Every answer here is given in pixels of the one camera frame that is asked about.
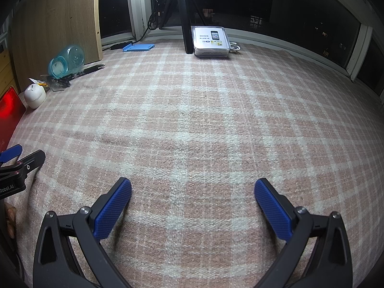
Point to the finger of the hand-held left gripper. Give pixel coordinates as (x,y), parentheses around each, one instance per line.
(12,153)
(30,162)

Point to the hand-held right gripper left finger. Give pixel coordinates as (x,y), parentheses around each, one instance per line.
(112,207)

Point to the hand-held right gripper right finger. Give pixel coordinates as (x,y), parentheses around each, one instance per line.
(273,207)

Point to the red box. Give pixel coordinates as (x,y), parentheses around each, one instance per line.
(9,105)

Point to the creamer sachet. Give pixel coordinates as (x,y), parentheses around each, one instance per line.
(37,81)

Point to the blue phone stand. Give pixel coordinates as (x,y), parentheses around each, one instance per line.
(139,47)

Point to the person's left hand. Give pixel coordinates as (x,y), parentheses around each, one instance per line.
(10,220)

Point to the white round gadget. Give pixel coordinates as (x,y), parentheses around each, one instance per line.
(35,96)

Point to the clear acrylic sheet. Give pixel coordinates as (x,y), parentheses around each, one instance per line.
(57,89)

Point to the light wooden cabinet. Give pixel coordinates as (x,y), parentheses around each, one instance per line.
(6,72)

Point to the black pen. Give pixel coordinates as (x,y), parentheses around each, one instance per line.
(90,69)

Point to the pink plaid blanket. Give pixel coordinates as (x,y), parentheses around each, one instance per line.
(192,111)

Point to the black tripod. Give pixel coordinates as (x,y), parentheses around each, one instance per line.
(186,21)

